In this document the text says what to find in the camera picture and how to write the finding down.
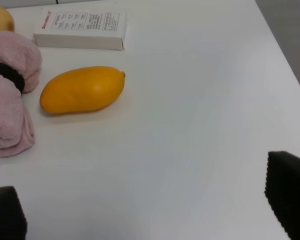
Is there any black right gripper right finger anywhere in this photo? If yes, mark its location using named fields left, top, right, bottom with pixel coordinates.
left=264, top=151, right=300, bottom=240

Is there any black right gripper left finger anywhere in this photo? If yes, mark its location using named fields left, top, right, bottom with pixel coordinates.
left=0, top=186, right=28, bottom=240

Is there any pink fluffy towel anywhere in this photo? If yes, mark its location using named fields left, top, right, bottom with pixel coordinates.
left=0, top=31, right=42, bottom=158

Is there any yellow mango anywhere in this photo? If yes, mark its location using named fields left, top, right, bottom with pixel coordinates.
left=39, top=66, right=126, bottom=115

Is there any white printed cardboard box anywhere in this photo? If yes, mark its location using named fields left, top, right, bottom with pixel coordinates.
left=33, top=7, right=127, bottom=51

